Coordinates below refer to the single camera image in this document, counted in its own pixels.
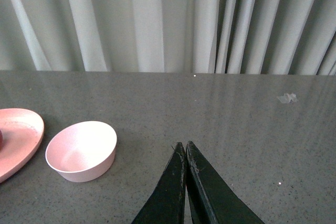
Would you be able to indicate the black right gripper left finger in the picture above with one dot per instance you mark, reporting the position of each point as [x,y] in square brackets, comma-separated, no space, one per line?
[167,202]

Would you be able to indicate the pink plate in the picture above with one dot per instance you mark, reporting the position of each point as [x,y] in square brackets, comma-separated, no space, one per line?
[22,132]

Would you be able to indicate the red apple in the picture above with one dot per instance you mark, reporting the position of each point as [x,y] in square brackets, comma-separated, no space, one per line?
[1,140]

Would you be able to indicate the clear tape scrap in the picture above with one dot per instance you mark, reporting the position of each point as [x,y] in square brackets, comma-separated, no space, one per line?
[287,98]

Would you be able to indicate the white curtain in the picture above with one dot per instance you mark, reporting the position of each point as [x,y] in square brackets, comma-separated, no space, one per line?
[200,36]

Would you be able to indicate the pink bowl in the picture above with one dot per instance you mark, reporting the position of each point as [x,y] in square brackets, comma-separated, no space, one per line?
[83,151]

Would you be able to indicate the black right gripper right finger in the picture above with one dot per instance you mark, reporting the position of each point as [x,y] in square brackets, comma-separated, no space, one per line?
[211,199]

